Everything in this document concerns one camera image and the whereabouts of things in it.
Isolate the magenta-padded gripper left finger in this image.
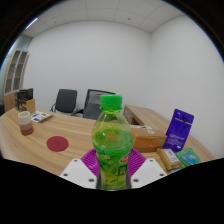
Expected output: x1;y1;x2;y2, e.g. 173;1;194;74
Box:
59;148;100;189

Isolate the ceiling light panel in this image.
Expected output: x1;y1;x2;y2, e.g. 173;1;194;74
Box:
24;17;39;30

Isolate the round red coaster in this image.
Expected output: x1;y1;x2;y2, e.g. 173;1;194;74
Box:
46;134;70;153

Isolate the wooden shelf cabinet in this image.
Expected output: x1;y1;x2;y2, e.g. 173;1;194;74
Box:
2;49;31;113

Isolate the white and brown cup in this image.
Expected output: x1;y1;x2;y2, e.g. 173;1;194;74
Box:
17;110;35;136

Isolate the tan flat box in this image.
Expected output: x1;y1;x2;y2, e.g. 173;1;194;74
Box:
156;147;182;172

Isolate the purple package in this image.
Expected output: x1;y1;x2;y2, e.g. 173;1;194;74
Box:
162;108;195;154

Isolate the black mesh office chair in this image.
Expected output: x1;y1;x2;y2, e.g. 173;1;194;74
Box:
70;88;117;121

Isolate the green flat box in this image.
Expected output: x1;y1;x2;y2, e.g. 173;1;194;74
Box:
175;147;202;168

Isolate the green drink bottle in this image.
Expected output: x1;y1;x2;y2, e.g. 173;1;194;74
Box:
91;94;135;192

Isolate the orange-brown box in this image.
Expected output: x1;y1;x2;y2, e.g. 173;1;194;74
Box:
130;127;168;154

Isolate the printed sticker sheet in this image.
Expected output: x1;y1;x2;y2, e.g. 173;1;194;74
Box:
29;110;53;123

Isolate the grey backpack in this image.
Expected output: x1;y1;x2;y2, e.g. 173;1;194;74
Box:
83;94;103;120

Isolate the wooden side desk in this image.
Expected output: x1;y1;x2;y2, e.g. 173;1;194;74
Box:
123;104;175;134

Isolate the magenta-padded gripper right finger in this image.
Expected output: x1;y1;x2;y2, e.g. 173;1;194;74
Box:
128;148;168;189

